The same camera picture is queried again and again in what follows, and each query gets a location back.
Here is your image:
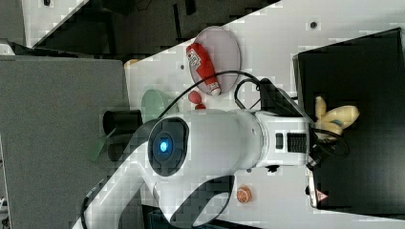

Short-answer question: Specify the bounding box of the small black pot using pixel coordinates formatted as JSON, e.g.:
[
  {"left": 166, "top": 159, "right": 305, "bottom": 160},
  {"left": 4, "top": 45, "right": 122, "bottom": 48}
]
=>
[{"left": 107, "top": 143, "right": 123, "bottom": 161}]

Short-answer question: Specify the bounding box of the grey round plate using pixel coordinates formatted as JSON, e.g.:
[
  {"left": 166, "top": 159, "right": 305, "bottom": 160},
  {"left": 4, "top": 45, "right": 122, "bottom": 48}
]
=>
[{"left": 189, "top": 26, "right": 241, "bottom": 95}]

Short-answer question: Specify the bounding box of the black and silver toaster oven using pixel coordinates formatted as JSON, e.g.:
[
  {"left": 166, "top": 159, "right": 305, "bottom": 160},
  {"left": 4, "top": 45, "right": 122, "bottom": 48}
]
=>
[{"left": 293, "top": 28, "right": 405, "bottom": 219}]

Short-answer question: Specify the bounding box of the green slotted spatula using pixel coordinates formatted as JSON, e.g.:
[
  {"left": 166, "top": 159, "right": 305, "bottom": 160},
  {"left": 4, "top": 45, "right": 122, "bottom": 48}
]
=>
[{"left": 88, "top": 129, "right": 116, "bottom": 161}]

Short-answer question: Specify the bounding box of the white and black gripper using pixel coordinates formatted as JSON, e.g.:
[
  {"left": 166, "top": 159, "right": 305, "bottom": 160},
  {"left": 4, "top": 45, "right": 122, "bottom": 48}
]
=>
[{"left": 254, "top": 78, "right": 313, "bottom": 167}]

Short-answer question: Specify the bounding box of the red plush ketchup bottle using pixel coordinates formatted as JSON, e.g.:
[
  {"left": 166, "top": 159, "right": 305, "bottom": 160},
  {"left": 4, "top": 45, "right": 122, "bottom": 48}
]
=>
[{"left": 186, "top": 43, "right": 222, "bottom": 96}]

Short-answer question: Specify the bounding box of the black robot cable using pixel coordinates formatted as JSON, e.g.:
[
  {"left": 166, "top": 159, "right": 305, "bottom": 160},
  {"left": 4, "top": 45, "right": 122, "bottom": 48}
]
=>
[{"left": 158, "top": 70, "right": 350, "bottom": 158}]

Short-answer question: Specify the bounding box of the yellow plush peeled banana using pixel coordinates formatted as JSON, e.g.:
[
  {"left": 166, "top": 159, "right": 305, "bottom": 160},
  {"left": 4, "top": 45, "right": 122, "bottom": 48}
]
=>
[{"left": 315, "top": 96, "right": 360, "bottom": 135}]

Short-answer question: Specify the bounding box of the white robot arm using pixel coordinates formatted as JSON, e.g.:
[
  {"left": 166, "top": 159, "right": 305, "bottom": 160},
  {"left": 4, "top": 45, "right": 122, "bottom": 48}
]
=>
[{"left": 72, "top": 79, "right": 313, "bottom": 229}]

